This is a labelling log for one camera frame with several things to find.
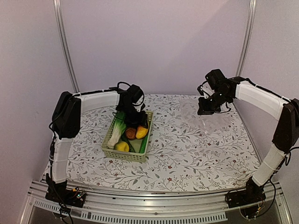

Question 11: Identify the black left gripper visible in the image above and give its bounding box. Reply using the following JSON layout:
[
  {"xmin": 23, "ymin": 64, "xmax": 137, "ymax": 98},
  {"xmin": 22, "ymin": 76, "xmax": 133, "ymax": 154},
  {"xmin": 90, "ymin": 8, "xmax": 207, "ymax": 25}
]
[{"xmin": 120, "ymin": 104, "xmax": 149, "ymax": 129}]

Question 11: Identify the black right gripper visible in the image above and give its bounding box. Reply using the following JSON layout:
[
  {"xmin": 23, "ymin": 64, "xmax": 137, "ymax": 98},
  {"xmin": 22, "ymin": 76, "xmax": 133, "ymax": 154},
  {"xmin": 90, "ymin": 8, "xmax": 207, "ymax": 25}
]
[{"xmin": 198, "ymin": 90, "xmax": 231, "ymax": 115}]

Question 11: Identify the green white bok choy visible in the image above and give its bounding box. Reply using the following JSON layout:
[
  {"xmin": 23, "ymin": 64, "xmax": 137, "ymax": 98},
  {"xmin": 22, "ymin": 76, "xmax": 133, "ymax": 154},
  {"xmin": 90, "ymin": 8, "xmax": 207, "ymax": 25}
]
[{"xmin": 107, "ymin": 112, "xmax": 127, "ymax": 149}]

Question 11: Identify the orange yellow mango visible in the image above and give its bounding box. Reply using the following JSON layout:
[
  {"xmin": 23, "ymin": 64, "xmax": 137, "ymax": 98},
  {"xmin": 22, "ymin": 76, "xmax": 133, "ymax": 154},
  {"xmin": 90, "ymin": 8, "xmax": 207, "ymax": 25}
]
[{"xmin": 135, "ymin": 126, "xmax": 149, "ymax": 139}]

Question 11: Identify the clear zip top bag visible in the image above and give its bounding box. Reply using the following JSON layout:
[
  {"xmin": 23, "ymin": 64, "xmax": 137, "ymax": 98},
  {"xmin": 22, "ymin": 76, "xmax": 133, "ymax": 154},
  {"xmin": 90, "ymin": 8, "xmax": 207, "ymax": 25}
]
[{"xmin": 179, "ymin": 99, "xmax": 231, "ymax": 133}]

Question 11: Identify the pale green plastic basket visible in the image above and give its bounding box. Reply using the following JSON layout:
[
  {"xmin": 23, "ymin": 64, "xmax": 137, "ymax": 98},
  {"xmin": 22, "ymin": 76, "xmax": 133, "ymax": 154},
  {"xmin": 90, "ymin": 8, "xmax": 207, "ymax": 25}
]
[{"xmin": 101, "ymin": 111, "xmax": 154, "ymax": 162}]

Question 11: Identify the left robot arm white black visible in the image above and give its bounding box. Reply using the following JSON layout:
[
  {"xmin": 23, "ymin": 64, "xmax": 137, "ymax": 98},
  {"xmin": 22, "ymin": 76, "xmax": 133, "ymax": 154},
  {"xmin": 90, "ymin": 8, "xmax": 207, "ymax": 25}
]
[{"xmin": 49, "ymin": 85, "xmax": 147, "ymax": 184}]

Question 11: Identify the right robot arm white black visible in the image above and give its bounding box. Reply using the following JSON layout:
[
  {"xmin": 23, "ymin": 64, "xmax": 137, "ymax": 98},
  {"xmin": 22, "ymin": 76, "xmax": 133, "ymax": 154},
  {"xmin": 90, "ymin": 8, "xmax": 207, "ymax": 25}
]
[{"xmin": 197, "ymin": 75, "xmax": 299, "ymax": 203}]

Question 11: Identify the brown shiitake mushroom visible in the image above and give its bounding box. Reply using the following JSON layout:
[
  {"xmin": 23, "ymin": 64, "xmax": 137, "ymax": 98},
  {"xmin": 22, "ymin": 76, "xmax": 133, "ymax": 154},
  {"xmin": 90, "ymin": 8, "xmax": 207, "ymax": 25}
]
[{"xmin": 125, "ymin": 127, "xmax": 137, "ymax": 140}]

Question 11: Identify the dark green cucumber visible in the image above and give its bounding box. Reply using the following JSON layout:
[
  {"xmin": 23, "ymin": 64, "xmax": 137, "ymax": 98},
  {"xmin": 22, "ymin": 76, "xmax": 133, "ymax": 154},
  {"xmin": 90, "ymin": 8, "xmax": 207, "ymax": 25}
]
[{"xmin": 121, "ymin": 134, "xmax": 137, "ymax": 153}]

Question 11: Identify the yellow green pear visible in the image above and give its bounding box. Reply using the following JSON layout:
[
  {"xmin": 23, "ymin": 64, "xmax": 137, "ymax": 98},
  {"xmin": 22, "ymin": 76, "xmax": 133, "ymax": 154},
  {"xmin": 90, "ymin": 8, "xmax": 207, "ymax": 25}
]
[{"xmin": 114, "ymin": 141, "xmax": 130, "ymax": 152}]

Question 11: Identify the light green cucumber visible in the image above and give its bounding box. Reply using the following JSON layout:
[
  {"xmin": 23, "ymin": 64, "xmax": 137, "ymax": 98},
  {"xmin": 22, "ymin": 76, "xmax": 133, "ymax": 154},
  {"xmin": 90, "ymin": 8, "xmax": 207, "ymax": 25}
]
[{"xmin": 139, "ymin": 134, "xmax": 149, "ymax": 154}]

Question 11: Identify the floral patterned table mat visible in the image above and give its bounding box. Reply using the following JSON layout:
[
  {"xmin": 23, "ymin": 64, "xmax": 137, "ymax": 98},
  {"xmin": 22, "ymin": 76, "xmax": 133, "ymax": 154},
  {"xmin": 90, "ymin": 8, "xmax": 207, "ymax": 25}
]
[{"xmin": 66, "ymin": 94, "xmax": 260, "ymax": 192}]

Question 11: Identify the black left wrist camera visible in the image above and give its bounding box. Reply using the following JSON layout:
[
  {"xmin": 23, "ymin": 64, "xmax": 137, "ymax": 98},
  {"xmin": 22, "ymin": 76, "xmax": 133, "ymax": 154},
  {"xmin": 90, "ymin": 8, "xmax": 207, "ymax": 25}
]
[{"xmin": 127, "ymin": 84, "xmax": 145, "ymax": 111}]

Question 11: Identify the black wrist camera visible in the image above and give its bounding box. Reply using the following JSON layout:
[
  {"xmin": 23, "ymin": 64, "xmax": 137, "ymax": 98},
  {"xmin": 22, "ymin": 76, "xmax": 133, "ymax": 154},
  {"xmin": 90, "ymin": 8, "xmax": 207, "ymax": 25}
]
[
  {"xmin": 197, "ymin": 69, "xmax": 227, "ymax": 97},
  {"xmin": 127, "ymin": 84, "xmax": 145, "ymax": 111}
]

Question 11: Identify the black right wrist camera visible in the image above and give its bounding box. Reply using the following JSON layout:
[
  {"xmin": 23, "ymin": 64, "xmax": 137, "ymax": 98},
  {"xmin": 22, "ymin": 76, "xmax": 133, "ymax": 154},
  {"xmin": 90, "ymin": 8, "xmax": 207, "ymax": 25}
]
[{"xmin": 197, "ymin": 69, "xmax": 227, "ymax": 97}]

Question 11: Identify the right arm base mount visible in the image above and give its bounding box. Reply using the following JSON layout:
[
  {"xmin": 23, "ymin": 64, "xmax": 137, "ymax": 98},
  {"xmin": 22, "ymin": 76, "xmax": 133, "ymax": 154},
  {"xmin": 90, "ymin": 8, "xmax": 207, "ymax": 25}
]
[{"xmin": 225, "ymin": 178, "xmax": 266, "ymax": 219}]

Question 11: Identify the aluminium front rail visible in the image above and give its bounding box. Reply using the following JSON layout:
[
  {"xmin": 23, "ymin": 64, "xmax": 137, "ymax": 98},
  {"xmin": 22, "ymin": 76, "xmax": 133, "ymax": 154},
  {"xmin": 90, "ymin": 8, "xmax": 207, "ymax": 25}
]
[{"xmin": 20, "ymin": 181, "xmax": 295, "ymax": 224}]

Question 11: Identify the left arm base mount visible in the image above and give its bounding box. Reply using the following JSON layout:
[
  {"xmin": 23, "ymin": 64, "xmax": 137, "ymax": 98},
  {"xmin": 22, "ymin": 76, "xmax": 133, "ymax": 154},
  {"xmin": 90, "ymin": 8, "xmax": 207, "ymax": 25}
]
[{"xmin": 45, "ymin": 175, "xmax": 86, "ymax": 208}]

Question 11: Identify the right aluminium frame post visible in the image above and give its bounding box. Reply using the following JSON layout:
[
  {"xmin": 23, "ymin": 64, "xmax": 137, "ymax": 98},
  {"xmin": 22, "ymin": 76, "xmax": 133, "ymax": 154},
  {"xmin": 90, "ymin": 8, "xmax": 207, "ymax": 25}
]
[{"xmin": 235, "ymin": 0, "xmax": 257, "ymax": 77}]

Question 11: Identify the aluminium frame post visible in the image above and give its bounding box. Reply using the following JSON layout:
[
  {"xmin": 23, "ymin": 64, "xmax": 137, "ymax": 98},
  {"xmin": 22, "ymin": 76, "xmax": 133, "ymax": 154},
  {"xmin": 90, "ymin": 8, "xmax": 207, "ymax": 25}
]
[
  {"xmin": 53, "ymin": 0, "xmax": 80, "ymax": 93},
  {"xmin": 235, "ymin": 0, "xmax": 257, "ymax": 77}
]

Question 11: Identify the left aluminium frame post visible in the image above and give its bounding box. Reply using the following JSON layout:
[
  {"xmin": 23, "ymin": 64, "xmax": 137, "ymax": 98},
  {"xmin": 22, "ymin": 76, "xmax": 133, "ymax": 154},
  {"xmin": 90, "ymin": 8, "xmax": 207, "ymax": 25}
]
[{"xmin": 53, "ymin": 0, "xmax": 80, "ymax": 93}]

